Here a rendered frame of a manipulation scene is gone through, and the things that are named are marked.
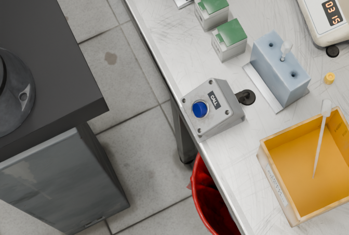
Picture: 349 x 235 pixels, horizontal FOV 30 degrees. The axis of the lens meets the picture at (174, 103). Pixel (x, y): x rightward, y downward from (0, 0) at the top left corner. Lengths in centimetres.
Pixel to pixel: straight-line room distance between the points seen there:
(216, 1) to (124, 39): 103
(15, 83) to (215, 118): 31
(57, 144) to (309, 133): 43
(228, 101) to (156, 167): 97
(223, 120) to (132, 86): 105
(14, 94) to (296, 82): 44
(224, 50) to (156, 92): 98
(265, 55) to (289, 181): 21
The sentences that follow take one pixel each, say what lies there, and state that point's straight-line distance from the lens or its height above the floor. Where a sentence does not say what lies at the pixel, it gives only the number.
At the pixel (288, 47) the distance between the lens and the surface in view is 98.
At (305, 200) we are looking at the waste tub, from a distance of 108.
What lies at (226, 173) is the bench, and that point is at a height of 88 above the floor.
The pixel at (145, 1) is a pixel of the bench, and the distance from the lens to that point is 118.
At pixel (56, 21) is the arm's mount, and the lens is 111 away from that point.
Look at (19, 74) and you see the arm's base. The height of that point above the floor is 99.
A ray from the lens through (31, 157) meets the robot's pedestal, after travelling 114.
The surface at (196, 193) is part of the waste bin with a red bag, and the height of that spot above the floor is 44.
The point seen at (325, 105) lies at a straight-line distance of 100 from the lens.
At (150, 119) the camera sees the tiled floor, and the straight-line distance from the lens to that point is 202.
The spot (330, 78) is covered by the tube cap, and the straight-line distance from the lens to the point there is 112.
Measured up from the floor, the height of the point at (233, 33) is 94.
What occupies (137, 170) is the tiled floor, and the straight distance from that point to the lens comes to 198.
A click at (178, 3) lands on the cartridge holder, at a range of 116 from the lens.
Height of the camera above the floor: 193
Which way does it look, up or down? 73 degrees down
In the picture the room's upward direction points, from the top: 7 degrees counter-clockwise
